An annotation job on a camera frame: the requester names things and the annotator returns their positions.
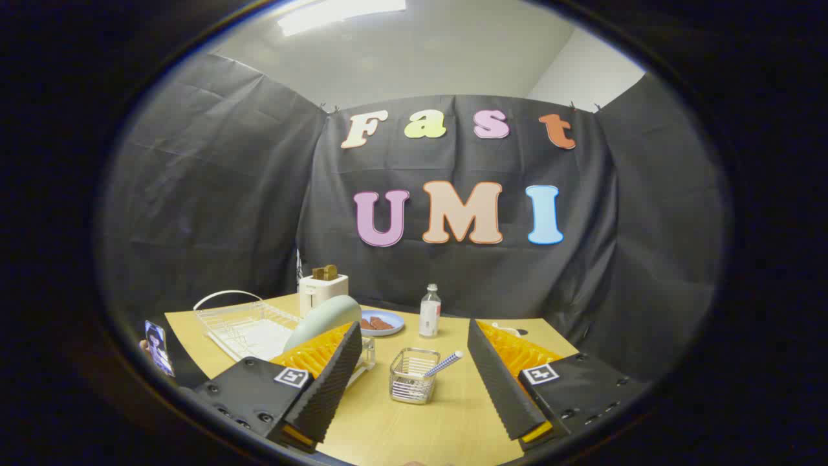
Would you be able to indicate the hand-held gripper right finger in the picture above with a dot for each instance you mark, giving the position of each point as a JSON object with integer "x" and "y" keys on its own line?
{"x": 495, "y": 382}

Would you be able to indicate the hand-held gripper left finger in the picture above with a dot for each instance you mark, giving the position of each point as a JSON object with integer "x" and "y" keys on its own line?
{"x": 336, "y": 375}

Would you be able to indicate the pale green plate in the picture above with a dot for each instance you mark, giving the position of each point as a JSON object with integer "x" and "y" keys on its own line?
{"x": 320, "y": 318}

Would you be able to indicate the white compartment dish with beans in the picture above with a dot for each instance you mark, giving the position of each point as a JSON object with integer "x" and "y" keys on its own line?
{"x": 506, "y": 329}

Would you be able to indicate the blue plate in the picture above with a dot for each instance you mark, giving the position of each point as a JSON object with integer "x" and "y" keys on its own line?
{"x": 388, "y": 332}

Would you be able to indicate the white drip tray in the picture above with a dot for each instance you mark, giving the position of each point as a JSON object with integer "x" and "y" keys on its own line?
{"x": 268, "y": 340}

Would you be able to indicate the cream toaster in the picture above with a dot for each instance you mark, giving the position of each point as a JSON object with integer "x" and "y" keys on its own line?
{"x": 320, "y": 292}

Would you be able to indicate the clear plastic bottle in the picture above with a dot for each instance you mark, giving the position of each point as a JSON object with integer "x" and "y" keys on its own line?
{"x": 429, "y": 317}

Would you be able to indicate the brown toast slice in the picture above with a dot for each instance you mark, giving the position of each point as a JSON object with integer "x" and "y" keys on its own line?
{"x": 318, "y": 273}
{"x": 331, "y": 272}

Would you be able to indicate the smartphone with lit screen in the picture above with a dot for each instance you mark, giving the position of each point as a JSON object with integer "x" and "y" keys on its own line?
{"x": 158, "y": 346}

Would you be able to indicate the black backdrop cloth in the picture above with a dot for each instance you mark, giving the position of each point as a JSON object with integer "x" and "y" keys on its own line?
{"x": 226, "y": 194}

